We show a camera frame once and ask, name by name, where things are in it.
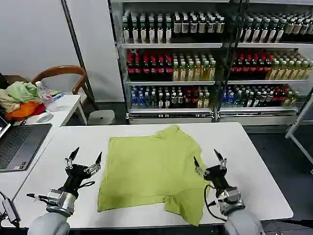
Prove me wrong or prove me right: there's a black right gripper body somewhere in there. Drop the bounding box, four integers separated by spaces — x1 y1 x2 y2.
203 164 232 194

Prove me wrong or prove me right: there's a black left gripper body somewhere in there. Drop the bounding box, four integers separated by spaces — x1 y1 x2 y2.
60 164 95 194

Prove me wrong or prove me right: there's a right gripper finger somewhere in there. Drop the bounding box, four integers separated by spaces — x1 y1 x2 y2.
213 148 227 170
193 156 209 178

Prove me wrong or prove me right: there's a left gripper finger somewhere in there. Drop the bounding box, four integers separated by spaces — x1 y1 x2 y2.
64 147 80 170
84 151 102 174

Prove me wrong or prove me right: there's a light green shirt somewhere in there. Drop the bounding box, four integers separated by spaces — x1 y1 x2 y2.
97 124 211 227

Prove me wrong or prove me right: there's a grey computer mouse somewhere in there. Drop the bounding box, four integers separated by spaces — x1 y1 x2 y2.
36 112 54 123

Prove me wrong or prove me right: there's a white stool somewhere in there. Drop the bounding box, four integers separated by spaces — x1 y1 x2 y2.
87 109 116 126

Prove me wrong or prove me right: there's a small white desk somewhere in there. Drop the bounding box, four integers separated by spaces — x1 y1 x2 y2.
23 94 88 128

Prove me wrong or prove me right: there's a dark grey laptop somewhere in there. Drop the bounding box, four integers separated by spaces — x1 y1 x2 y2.
0 116 53 171

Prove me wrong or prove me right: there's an orange cloth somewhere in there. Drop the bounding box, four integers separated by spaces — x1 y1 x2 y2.
4 101 47 121

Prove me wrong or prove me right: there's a clear plastic water bottle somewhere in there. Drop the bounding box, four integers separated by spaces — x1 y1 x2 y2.
35 81 54 112

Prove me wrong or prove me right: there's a pale green cloth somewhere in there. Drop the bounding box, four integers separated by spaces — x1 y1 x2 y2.
4 81 41 103

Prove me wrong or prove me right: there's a beige cloth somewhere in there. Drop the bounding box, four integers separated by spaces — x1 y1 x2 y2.
0 89 22 114

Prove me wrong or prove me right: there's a wooden chair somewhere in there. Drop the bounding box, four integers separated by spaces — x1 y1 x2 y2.
31 65 100 111

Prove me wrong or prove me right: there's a black panel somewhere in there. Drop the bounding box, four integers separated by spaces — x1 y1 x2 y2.
0 72 10 91

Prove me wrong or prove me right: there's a bottle shelf unit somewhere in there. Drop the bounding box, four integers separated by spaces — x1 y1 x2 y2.
109 0 222 124
217 0 313 126

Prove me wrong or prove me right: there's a black slanted pole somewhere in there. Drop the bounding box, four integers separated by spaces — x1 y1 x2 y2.
61 0 100 111

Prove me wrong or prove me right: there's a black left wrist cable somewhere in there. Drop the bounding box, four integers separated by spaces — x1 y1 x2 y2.
77 180 96 189

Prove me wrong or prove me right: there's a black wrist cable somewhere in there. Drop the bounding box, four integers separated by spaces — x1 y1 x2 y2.
77 180 96 189
203 185 228 222

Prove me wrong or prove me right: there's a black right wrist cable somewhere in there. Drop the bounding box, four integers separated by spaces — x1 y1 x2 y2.
203 185 228 222

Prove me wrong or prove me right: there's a black adapter with cable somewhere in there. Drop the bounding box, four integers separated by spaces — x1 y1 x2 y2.
0 190 22 229

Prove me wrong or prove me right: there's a white metal rack frame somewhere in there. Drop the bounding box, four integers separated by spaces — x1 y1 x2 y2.
285 96 313 175

